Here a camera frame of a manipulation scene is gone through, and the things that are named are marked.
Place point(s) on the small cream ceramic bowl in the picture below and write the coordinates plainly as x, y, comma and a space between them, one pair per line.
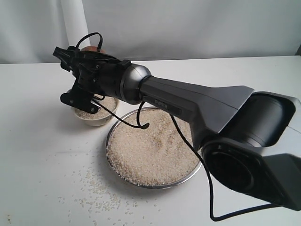
102, 116

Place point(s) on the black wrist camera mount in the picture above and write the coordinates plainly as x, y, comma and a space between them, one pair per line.
79, 99

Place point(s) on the white backdrop curtain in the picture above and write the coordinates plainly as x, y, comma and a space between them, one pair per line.
150, 29

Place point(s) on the round metal rice plate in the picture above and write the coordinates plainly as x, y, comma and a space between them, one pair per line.
164, 184

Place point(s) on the spilled rice grains on table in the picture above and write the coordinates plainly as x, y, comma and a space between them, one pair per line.
87, 193

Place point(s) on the rice pile in plate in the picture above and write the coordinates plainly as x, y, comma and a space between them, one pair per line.
145, 155

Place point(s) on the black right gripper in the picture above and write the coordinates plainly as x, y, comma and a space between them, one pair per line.
84, 65

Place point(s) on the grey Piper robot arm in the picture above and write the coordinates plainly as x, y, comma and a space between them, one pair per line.
250, 141

